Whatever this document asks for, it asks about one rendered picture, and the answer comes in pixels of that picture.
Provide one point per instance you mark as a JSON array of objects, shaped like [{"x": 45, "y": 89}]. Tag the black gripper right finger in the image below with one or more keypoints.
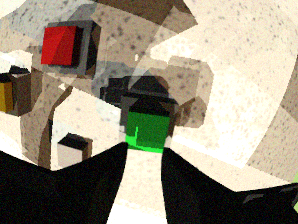
[{"x": 191, "y": 197}]

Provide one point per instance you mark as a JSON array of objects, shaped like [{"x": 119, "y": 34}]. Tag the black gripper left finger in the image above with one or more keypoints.
[{"x": 82, "y": 193}]

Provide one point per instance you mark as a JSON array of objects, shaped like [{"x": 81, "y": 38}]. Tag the yellow button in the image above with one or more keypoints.
[{"x": 15, "y": 93}]

